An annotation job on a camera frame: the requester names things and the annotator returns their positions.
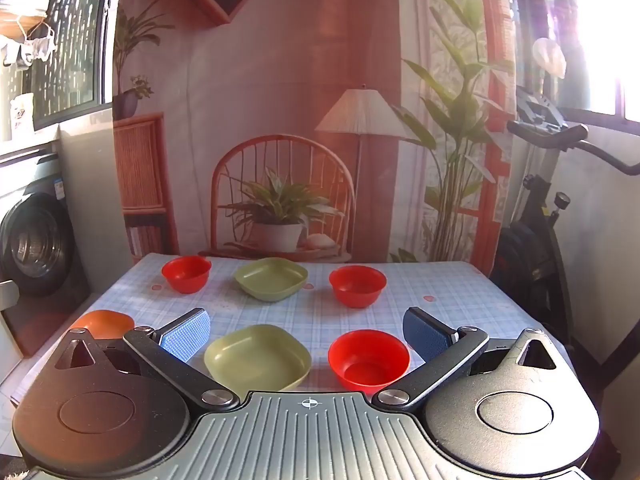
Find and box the black exercise bike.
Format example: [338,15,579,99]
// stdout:
[487,85,640,356]

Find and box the grey washing machine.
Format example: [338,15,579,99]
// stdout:
[0,155,93,301]

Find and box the white printed bag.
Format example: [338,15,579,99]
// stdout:
[10,92,36,142]

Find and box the orange plate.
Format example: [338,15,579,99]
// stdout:
[74,310,136,340]

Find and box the white plastic bag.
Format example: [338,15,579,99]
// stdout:
[532,37,569,79]

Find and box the white hanging laundry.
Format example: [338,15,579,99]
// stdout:
[0,25,58,68]

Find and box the bright window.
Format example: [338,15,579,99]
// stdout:
[505,0,640,136]

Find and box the printed room backdrop cloth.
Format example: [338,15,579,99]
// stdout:
[112,0,516,266]

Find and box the blue plaid tablecloth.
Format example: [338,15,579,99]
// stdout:
[10,252,581,411]

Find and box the red bowl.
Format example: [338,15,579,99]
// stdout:
[327,329,411,392]
[161,255,212,295]
[328,265,387,309]

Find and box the green square plate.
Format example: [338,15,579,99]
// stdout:
[235,257,309,303]
[203,324,312,397]

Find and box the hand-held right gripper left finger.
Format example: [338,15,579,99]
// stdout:
[54,307,241,408]

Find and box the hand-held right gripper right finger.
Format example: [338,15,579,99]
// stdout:
[371,306,566,408]

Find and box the window with patterned film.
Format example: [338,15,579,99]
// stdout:
[32,0,121,128]

